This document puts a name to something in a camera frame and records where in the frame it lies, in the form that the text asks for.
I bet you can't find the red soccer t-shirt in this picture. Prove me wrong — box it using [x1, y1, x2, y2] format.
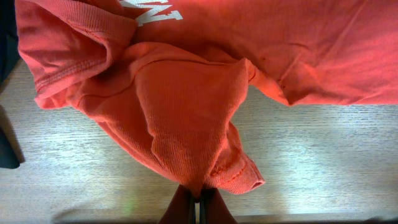
[15, 0, 397, 196]

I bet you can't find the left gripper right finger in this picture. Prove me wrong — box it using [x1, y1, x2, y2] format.
[199, 188, 237, 224]

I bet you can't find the black athletic shirt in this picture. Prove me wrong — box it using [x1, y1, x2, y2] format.
[1, 0, 22, 169]

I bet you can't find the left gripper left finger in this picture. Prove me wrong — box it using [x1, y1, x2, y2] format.
[158, 185, 195, 224]

